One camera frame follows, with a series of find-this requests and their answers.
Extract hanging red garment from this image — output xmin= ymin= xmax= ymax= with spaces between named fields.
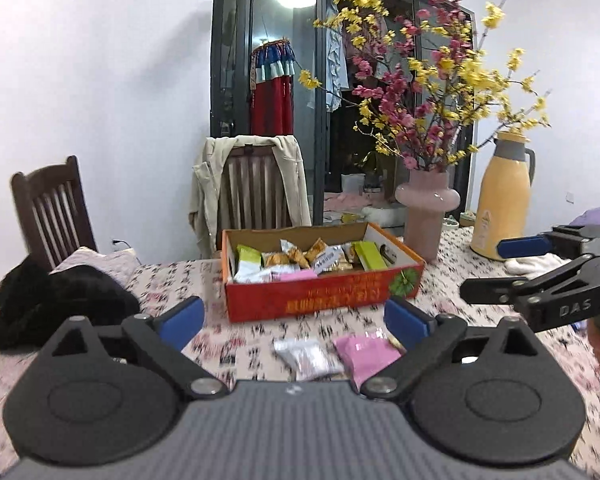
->
xmin=250 ymin=37 xmax=297 ymax=136

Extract hanging light blue shirt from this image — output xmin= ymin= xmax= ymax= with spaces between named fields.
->
xmin=325 ymin=2 xmax=351 ymax=113

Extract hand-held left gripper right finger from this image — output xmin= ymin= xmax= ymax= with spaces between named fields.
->
xmin=358 ymin=296 xmax=556 ymax=403

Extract silver-white snack packet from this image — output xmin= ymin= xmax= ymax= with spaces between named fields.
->
xmin=272 ymin=337 xmax=346 ymax=382

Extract red cardboard box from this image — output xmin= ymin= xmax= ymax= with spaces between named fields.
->
xmin=221 ymin=221 xmax=426 ymax=323

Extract black fuzzy cloth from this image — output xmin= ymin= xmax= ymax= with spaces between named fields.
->
xmin=0 ymin=255 xmax=141 ymax=351

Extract white glove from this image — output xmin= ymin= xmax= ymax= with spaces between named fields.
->
xmin=504 ymin=254 xmax=573 ymax=277

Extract yellow and pink blossom branches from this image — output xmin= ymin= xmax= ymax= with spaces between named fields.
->
xmin=297 ymin=0 xmax=551 ymax=173

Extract dark wooden chair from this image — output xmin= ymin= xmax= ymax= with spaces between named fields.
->
xmin=10 ymin=156 xmax=98 ymax=273

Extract pile of mixed snack packets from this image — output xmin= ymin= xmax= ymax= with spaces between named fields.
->
xmin=232 ymin=237 xmax=396 ymax=285

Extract beige jacket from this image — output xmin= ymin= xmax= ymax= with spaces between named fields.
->
xmin=189 ymin=135 xmax=313 ymax=258

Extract brown slatted wooden chair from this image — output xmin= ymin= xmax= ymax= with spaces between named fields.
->
xmin=219 ymin=135 xmax=293 ymax=233

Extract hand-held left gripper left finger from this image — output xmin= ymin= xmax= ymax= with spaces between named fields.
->
xmin=37 ymin=296 xmax=231 ymax=402

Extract dark framed glass door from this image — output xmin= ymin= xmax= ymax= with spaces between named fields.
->
xmin=210 ymin=0 xmax=478 ymax=241

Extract pink snack packet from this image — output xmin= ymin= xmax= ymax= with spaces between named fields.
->
xmin=332 ymin=334 xmax=407 ymax=386

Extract yellow thermos jug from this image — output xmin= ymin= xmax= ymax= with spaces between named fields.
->
xmin=470 ymin=131 xmax=537 ymax=261

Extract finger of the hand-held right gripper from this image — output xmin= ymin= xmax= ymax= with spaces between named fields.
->
xmin=496 ymin=224 xmax=600 ymax=261
xmin=459 ymin=255 xmax=600 ymax=333

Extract pink ceramic vase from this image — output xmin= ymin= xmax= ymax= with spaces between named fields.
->
xmin=395 ymin=170 xmax=462 ymax=263

